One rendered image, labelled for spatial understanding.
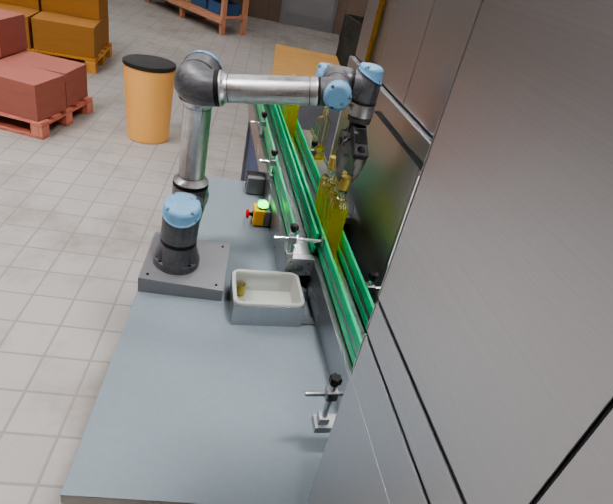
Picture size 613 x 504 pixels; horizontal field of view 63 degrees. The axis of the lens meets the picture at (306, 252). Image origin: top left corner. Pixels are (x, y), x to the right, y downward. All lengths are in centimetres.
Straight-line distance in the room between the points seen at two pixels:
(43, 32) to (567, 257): 617
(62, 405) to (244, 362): 108
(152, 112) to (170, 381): 332
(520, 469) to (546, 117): 28
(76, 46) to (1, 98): 183
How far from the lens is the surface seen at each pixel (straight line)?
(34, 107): 452
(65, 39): 634
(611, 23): 43
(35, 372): 251
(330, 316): 149
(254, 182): 228
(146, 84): 440
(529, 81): 48
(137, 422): 134
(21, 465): 223
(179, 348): 150
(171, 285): 165
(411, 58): 170
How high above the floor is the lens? 181
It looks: 33 degrees down
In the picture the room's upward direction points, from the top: 13 degrees clockwise
